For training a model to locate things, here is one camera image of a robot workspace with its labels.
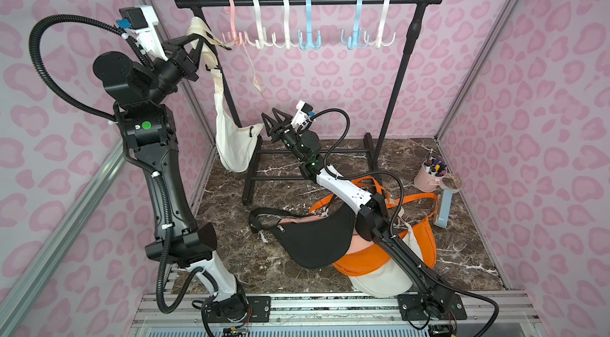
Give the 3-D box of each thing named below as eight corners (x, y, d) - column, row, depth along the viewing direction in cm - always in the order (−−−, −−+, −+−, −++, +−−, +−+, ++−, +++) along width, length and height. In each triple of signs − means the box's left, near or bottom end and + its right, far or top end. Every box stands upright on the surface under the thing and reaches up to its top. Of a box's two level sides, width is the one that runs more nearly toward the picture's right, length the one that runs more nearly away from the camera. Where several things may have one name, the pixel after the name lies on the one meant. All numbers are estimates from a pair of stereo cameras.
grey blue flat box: (434, 225, 92) (440, 219, 88) (440, 190, 102) (445, 183, 98) (443, 229, 91) (449, 223, 87) (448, 193, 101) (454, 186, 97)
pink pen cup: (408, 185, 104) (416, 170, 96) (416, 174, 108) (425, 159, 100) (430, 198, 100) (440, 183, 92) (437, 185, 104) (447, 170, 96)
